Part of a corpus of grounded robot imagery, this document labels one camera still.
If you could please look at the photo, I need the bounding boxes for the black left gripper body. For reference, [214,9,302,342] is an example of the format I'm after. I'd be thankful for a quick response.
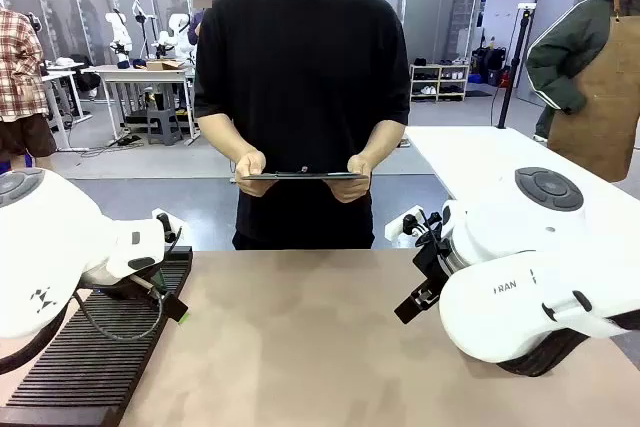
[97,269,167,302]

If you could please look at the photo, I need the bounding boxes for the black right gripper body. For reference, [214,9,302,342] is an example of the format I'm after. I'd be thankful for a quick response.
[412,234,452,294]

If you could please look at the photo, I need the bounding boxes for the person's left forearm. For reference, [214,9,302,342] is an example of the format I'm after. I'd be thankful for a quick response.
[357,119,407,166]

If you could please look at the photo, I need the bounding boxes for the person's right forearm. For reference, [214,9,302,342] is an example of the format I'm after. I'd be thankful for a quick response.
[198,114,264,164]

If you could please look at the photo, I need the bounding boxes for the person's left hand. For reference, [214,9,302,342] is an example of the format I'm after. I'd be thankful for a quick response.
[328,152,374,205]

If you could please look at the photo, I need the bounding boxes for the person's right hand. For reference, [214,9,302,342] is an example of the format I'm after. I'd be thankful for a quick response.
[234,148,276,198]

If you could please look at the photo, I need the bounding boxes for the long black slotted rack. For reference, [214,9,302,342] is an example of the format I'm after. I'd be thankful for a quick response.
[0,245,194,427]

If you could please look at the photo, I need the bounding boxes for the grey plastic stool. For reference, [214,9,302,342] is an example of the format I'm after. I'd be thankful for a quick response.
[146,106,184,147]

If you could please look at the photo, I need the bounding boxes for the wooden shoe shelf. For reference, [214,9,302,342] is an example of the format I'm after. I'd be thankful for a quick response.
[409,63,471,103]

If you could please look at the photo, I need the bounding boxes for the black bags pile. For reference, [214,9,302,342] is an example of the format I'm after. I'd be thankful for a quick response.
[471,45,510,87]

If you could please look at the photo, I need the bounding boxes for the black tripod pole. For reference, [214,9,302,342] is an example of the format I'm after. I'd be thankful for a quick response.
[497,3,538,130]

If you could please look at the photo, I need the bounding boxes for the small white background desk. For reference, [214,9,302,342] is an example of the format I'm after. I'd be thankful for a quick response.
[42,62,94,151]

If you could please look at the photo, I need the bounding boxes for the person in black t-shirt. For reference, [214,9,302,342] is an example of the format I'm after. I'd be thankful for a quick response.
[193,0,411,251]

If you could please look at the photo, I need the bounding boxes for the person in brown apron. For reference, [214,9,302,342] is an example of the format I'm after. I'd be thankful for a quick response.
[526,0,640,183]

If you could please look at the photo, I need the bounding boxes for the person in plaid shirt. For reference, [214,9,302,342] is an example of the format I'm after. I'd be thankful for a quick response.
[0,6,59,171]

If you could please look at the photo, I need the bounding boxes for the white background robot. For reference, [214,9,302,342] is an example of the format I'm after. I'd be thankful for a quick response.
[152,14,197,62]
[105,9,134,69]

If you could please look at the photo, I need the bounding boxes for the background person dark hair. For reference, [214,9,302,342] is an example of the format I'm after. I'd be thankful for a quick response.
[187,0,217,46]

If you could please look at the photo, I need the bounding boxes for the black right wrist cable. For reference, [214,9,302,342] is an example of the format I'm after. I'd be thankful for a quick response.
[402,209,446,251]

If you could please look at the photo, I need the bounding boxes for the grey left arm cable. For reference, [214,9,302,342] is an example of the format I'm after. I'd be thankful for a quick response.
[73,274,166,342]

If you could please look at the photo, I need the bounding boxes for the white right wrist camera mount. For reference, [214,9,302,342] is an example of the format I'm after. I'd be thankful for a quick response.
[384,204,426,241]

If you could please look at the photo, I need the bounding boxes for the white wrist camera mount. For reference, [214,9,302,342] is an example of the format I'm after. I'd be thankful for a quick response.
[384,204,426,241]
[151,207,187,243]

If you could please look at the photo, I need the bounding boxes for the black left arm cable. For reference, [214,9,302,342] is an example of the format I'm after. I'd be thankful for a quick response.
[156,213,184,254]

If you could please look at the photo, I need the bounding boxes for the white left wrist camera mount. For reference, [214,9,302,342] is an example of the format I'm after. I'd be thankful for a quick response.
[151,207,187,243]

